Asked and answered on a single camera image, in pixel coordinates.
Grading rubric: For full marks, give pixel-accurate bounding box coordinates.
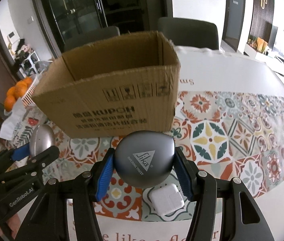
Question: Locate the dark grey round case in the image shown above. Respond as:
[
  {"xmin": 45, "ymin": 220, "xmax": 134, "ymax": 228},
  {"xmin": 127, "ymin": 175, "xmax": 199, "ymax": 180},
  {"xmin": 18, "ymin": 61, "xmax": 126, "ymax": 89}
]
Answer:
[{"xmin": 114, "ymin": 131, "xmax": 175, "ymax": 189}]

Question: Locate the floral fabric tissue pouch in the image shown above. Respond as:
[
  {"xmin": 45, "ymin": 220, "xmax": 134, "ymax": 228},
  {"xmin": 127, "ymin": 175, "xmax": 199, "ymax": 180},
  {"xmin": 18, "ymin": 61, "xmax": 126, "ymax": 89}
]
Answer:
[{"xmin": 0, "ymin": 99, "xmax": 47, "ymax": 147}]

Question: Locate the white square charger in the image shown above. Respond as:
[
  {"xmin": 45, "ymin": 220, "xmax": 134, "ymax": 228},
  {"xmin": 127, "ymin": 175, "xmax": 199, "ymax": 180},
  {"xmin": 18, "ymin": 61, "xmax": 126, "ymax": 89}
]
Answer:
[{"xmin": 150, "ymin": 183, "xmax": 184, "ymax": 216}]

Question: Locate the white fruit basket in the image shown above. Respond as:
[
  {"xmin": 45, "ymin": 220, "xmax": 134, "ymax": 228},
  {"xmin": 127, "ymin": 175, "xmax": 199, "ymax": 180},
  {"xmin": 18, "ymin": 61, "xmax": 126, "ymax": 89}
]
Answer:
[{"xmin": 21, "ymin": 74, "xmax": 42, "ymax": 107}]

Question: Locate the orange fruit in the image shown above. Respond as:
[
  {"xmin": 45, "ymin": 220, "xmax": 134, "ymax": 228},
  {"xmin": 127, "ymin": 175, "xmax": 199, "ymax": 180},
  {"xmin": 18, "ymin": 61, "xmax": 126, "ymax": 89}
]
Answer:
[
  {"xmin": 4, "ymin": 95, "xmax": 16, "ymax": 112},
  {"xmin": 23, "ymin": 77, "xmax": 33, "ymax": 87},
  {"xmin": 14, "ymin": 81, "xmax": 28, "ymax": 100}
]

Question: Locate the patterned tablecloth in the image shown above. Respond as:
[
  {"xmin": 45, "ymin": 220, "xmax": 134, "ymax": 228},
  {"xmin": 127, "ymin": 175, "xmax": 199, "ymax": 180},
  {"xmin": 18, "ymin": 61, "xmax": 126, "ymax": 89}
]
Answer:
[{"xmin": 6, "ymin": 90, "xmax": 284, "ymax": 223}]

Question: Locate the white shoe shelf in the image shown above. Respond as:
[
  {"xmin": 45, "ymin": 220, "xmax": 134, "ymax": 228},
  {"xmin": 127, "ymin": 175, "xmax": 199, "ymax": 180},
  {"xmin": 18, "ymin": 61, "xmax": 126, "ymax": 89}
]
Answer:
[{"xmin": 14, "ymin": 51, "xmax": 40, "ymax": 80}]

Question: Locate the brown cardboard box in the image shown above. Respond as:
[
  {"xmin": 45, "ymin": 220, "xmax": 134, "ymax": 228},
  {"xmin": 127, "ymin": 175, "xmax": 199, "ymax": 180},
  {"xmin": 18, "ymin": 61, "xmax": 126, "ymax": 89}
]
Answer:
[{"xmin": 32, "ymin": 31, "xmax": 181, "ymax": 139}]

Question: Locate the left dark chair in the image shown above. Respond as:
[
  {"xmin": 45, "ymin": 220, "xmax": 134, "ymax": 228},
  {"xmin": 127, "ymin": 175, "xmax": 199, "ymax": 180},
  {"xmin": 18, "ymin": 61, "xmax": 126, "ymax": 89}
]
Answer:
[{"xmin": 64, "ymin": 26, "xmax": 120, "ymax": 52}]

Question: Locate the dark chair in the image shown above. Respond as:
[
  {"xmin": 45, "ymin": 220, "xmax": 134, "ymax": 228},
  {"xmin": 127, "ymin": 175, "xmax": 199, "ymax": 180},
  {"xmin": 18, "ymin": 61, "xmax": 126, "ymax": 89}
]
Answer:
[
  {"xmin": 158, "ymin": 17, "xmax": 219, "ymax": 50},
  {"xmin": 64, "ymin": 26, "xmax": 120, "ymax": 52}
]

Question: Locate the white tv console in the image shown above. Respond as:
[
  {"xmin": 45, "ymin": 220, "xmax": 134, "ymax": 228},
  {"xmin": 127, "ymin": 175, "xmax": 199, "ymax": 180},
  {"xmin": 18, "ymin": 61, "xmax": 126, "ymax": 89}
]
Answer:
[{"xmin": 244, "ymin": 44, "xmax": 280, "ymax": 63}]

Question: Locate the right dark chair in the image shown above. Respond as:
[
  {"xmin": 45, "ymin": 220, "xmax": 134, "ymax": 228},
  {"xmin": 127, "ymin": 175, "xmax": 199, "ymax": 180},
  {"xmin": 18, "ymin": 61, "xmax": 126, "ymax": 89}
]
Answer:
[{"xmin": 158, "ymin": 17, "xmax": 219, "ymax": 50}]

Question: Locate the dark glass door cabinet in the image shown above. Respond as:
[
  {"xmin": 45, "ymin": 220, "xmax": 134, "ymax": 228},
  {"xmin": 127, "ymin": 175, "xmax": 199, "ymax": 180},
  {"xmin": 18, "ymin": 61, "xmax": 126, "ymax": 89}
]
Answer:
[{"xmin": 32, "ymin": 0, "xmax": 172, "ymax": 55}]

